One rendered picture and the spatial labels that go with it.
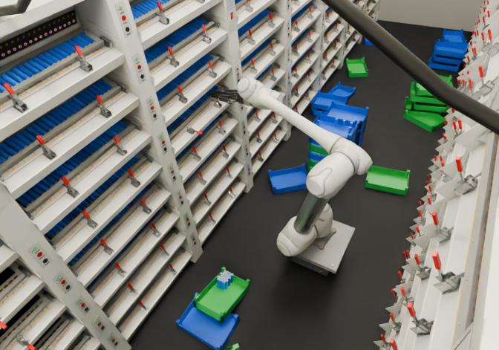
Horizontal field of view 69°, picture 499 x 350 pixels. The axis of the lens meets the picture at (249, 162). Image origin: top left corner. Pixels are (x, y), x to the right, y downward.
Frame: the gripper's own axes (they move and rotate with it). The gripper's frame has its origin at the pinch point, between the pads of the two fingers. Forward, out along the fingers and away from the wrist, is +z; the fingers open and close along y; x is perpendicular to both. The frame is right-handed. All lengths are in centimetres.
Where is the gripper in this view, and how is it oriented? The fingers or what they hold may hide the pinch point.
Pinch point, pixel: (217, 94)
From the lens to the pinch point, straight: 211.0
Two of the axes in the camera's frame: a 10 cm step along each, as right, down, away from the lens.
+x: -2.1, -7.6, -6.1
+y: 5.0, -6.2, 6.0
